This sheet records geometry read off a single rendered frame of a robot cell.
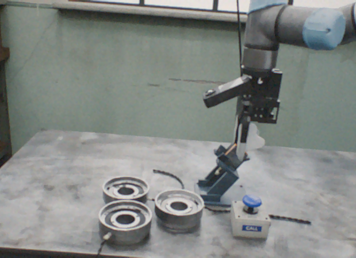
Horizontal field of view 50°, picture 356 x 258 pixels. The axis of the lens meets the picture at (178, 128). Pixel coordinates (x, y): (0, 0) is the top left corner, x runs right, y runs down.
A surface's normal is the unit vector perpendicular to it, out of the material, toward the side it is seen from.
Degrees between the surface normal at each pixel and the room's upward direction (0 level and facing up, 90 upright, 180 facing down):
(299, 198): 0
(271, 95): 90
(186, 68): 90
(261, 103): 90
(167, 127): 90
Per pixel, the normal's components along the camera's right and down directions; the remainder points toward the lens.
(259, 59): -0.18, 0.33
